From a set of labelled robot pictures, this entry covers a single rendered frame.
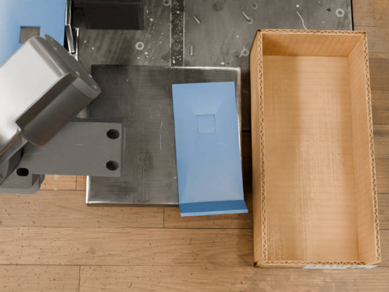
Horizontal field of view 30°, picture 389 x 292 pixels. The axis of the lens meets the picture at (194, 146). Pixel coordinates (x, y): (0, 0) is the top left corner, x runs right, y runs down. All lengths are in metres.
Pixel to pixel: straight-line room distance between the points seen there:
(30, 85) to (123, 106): 0.33
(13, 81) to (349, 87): 0.47
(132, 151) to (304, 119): 0.20
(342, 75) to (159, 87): 0.22
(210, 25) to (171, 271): 0.29
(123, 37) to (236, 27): 0.13
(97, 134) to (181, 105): 0.25
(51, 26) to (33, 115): 0.28
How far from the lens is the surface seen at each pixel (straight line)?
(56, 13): 0.78
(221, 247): 0.80
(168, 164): 0.80
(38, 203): 0.82
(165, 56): 0.85
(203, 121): 0.81
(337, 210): 0.82
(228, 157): 0.80
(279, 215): 0.81
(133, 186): 0.79
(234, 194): 0.79
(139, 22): 0.85
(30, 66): 0.50
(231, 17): 0.88
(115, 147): 0.57
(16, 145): 0.52
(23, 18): 0.79
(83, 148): 0.57
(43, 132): 0.52
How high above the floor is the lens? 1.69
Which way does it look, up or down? 75 degrees down
